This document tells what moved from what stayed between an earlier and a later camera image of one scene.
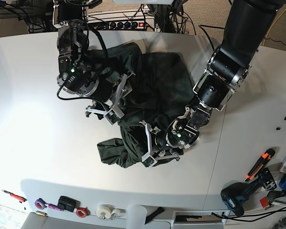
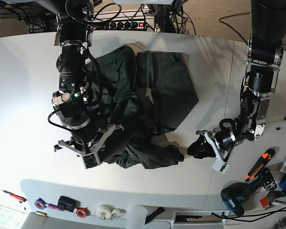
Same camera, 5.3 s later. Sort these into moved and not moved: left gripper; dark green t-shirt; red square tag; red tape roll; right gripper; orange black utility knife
Moved: right gripper; left gripper
Not moved: dark green t-shirt; orange black utility knife; red square tag; red tape roll
